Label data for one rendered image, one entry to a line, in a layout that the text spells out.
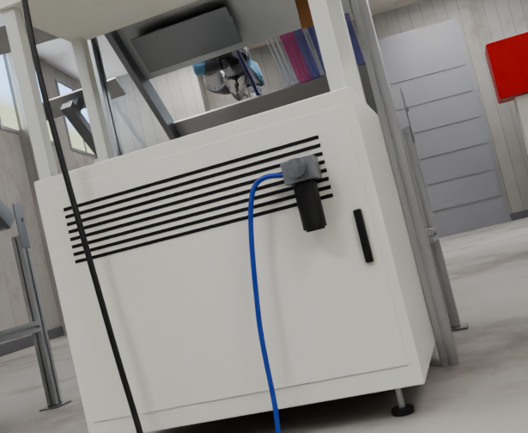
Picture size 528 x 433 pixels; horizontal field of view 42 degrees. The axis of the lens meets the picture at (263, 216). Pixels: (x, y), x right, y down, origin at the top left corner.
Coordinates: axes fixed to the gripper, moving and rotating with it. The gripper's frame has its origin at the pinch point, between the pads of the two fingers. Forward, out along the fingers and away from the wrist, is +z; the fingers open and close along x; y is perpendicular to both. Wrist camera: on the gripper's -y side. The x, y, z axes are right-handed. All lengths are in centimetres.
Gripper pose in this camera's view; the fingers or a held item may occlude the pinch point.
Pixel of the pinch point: (238, 95)
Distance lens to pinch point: 238.8
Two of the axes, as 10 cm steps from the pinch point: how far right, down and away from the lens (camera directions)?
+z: 0.8, 8.6, -5.0
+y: 3.6, 4.4, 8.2
